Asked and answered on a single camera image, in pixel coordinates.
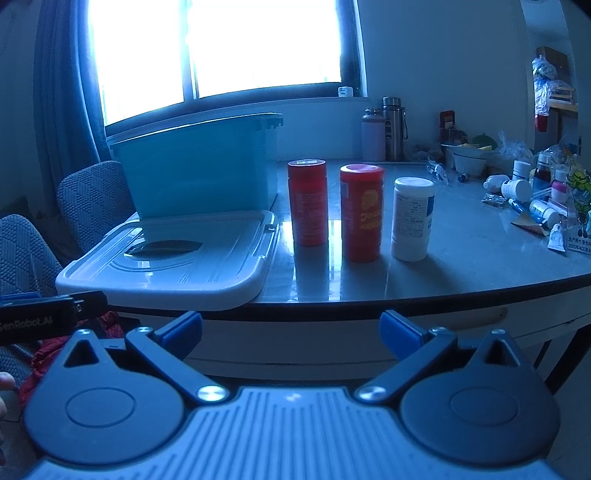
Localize steel thermos flask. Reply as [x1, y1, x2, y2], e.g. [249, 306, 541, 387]
[382, 96, 408, 162]

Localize window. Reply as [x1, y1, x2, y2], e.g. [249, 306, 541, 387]
[78, 0, 370, 129]

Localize white plastic box lid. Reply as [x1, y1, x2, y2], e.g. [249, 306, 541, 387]
[55, 210, 281, 311]

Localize cluster of medicine bottles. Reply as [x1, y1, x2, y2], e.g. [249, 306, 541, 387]
[482, 159, 571, 230]

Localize white bowl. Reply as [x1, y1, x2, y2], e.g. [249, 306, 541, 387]
[451, 147, 490, 177]

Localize blue curtain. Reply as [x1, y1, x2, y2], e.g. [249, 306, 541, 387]
[32, 0, 112, 185]

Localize dark grey knitted blanket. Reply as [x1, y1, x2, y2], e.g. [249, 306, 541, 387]
[0, 215, 64, 298]

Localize orange-red bottle with round cap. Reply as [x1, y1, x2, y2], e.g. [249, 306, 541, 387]
[340, 164, 385, 263]

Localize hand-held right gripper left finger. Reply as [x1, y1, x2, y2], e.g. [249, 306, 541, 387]
[64, 311, 229, 407]

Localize wooden shelf with bags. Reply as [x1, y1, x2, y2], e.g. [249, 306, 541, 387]
[530, 45, 579, 136]

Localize person's left hand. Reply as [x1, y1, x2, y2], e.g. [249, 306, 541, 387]
[0, 372, 19, 422]

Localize red bottle with cap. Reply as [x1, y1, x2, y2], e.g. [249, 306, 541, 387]
[287, 159, 328, 247]

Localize clear plastic bag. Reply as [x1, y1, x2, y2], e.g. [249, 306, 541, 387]
[495, 130, 537, 163]

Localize teal plastic storage box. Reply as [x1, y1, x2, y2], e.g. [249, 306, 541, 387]
[108, 112, 283, 221]

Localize red padded jacket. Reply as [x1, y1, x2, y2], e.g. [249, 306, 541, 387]
[18, 311, 126, 409]

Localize white bottle with blue label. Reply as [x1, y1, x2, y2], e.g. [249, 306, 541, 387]
[391, 176, 435, 263]

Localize grey woven chair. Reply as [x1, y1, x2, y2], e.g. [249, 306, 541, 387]
[57, 161, 139, 266]

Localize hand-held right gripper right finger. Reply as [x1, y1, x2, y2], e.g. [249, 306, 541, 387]
[355, 310, 527, 407]

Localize cartoon printed bag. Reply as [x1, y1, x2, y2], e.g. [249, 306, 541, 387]
[547, 154, 591, 254]

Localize pale pink drinking bottle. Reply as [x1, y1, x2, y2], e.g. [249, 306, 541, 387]
[361, 108, 387, 162]

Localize brown syrup bottle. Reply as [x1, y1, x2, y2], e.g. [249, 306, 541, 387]
[534, 154, 553, 191]

